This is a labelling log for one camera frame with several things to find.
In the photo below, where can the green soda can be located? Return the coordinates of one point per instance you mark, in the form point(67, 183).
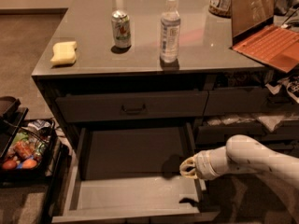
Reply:
point(121, 29)

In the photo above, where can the black basket of groceries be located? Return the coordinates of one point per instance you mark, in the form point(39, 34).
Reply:
point(26, 149)

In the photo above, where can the black cart frame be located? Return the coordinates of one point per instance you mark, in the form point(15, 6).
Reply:
point(30, 201)

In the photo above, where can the black white patterned bag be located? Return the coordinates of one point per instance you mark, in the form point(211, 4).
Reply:
point(290, 83)

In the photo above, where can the large snack jar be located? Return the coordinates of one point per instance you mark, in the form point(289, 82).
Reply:
point(220, 8)

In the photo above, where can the yellow sponge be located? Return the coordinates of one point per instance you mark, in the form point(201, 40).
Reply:
point(64, 53)

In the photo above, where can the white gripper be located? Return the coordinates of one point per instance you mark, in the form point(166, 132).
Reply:
point(202, 165)

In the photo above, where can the clear water bottle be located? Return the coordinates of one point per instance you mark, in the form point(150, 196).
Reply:
point(170, 28)

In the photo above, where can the plastic bags in drawer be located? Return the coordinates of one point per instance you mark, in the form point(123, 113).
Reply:
point(270, 121)

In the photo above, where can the grey drawer cabinet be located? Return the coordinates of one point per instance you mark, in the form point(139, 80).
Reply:
point(205, 62)

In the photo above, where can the orange laptop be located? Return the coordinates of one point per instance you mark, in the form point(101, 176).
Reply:
point(255, 35)

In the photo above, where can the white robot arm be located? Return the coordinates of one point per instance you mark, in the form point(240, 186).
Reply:
point(241, 154)

